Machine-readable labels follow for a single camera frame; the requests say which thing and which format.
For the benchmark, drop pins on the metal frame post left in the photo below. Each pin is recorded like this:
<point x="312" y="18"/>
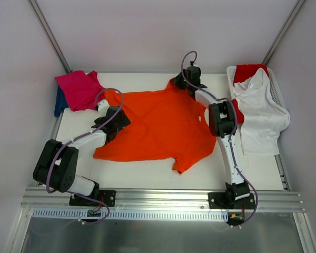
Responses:
<point x="49" y="34"/>

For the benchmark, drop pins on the pink t shirt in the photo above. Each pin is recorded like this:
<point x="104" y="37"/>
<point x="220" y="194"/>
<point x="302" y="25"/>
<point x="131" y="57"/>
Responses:
<point x="81" y="90"/>

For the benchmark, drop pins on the orange t shirt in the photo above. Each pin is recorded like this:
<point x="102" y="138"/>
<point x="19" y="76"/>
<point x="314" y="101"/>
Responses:
<point x="164" y="124"/>

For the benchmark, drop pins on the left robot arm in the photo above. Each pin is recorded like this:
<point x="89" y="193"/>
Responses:
<point x="57" y="164"/>

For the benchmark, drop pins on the aluminium mounting rail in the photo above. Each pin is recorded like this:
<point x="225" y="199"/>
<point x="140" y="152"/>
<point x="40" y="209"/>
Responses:
<point x="166" y="200"/>

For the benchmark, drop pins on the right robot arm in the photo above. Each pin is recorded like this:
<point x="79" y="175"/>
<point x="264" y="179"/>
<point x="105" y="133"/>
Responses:
<point x="222" y="124"/>

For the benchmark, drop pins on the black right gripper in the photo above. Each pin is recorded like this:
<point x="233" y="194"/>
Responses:
<point x="179" y="79"/>

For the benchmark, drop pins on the metal frame post right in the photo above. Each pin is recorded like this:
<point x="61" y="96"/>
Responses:
<point x="299" y="4"/>

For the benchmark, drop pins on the dark blue t shirt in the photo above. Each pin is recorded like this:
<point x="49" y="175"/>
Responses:
<point x="60" y="103"/>

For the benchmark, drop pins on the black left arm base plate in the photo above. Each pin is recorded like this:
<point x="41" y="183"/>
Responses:
<point x="108" y="197"/>

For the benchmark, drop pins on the white slotted cable duct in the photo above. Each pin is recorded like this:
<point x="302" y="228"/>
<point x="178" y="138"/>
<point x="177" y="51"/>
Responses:
<point x="215" y="216"/>

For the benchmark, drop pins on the red t shirt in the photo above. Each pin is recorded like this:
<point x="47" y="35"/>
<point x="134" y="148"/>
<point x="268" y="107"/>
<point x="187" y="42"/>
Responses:
<point x="242" y="73"/>

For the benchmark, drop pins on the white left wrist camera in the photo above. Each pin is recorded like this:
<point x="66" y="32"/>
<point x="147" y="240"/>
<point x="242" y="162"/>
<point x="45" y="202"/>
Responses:
<point x="102" y="106"/>

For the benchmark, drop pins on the metal frame post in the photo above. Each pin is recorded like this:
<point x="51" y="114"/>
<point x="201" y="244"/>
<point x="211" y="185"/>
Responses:
<point x="299" y="4"/>
<point x="49" y="34"/>

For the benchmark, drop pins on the white tank top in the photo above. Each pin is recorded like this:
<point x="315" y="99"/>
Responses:
<point x="263" y="118"/>

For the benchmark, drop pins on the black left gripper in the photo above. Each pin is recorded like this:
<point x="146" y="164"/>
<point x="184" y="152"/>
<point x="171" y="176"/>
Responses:
<point x="121" y="120"/>

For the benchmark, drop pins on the white plastic laundry basket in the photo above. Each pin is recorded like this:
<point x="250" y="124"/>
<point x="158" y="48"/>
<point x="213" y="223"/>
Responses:
<point x="274" y="87"/>

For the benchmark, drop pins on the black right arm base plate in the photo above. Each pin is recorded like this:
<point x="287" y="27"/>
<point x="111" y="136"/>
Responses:
<point x="218" y="200"/>

